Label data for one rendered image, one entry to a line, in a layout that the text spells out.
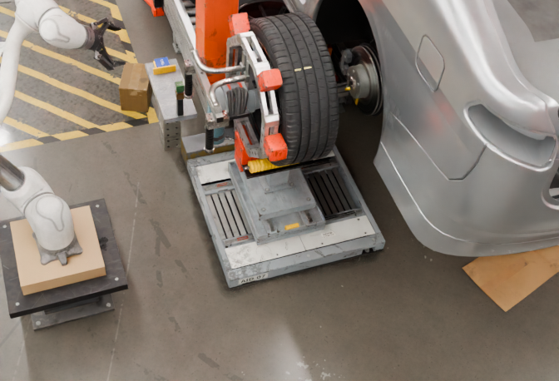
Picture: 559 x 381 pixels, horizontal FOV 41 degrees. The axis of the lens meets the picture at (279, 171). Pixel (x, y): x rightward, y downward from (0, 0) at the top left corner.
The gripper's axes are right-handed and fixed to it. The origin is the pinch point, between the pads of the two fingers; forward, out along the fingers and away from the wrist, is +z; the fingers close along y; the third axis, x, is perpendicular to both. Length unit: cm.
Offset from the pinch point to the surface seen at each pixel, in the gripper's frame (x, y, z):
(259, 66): -44, -12, 33
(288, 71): -55, -16, 36
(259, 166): -21, -50, 72
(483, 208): -125, -79, 24
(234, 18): -29, 13, 47
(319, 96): -63, -27, 44
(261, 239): -8, -85, 92
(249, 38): -37, 2, 42
